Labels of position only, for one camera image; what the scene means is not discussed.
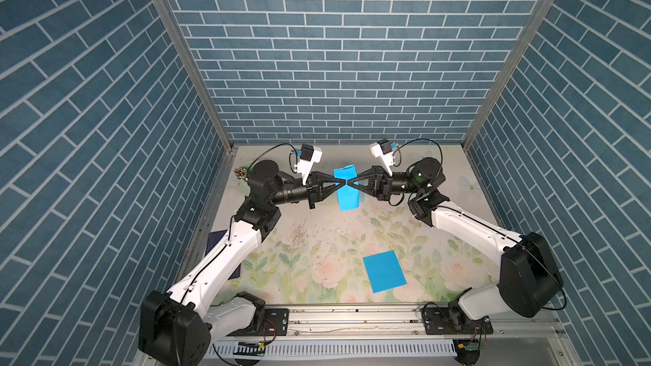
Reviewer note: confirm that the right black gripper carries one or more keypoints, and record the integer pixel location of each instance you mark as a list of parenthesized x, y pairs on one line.
[(384, 185)]

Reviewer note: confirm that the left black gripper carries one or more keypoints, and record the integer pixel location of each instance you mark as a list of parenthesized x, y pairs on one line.
[(311, 191)]

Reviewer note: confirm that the blue paper sheet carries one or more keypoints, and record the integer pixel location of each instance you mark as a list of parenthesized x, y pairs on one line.
[(384, 271), (347, 196)]

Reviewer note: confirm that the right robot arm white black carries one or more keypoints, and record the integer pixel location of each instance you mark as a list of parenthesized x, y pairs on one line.
[(529, 277)]

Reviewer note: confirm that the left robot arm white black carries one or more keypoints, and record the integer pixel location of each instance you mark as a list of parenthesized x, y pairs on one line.
[(178, 326)]

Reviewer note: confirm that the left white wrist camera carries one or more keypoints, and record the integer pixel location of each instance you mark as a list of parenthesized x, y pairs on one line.
[(307, 157)]

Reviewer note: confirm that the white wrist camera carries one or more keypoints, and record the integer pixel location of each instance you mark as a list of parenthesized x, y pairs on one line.
[(307, 157), (384, 151)]

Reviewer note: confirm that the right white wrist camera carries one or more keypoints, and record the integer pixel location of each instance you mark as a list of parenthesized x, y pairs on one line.
[(384, 151)]

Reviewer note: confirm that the aluminium mounting rail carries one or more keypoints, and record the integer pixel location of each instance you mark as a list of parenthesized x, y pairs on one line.
[(388, 321)]

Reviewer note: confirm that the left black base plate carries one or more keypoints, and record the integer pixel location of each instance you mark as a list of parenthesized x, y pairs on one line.
[(272, 323)]

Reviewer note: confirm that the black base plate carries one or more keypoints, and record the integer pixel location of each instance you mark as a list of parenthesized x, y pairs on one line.
[(272, 323), (442, 320)]

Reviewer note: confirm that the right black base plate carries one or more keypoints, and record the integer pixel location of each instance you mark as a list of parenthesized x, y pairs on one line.
[(442, 320)]

